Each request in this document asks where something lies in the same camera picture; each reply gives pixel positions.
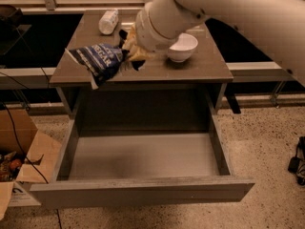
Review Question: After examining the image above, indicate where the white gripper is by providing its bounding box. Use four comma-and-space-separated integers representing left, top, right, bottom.
121, 2, 179, 63

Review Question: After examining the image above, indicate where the blue Kettle chip bag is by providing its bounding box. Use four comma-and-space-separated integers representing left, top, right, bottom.
65, 44, 126, 90

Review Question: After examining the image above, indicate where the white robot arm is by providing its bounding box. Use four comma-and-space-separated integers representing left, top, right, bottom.
123, 0, 305, 85

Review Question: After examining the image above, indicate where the grey cabinet counter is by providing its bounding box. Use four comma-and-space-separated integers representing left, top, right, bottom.
51, 10, 233, 111

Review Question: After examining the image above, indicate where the open grey top drawer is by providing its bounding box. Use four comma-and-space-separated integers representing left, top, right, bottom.
29, 89, 255, 210

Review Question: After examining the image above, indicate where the white bowl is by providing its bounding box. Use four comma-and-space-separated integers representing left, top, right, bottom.
167, 33, 198, 63

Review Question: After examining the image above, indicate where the brown cardboard box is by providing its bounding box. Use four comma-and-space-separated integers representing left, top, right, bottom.
0, 110, 61, 219

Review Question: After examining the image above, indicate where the black power adapter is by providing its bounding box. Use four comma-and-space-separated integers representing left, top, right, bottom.
288, 136, 305, 186

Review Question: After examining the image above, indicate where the black cable on left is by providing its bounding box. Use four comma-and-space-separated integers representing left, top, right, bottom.
0, 70, 63, 229

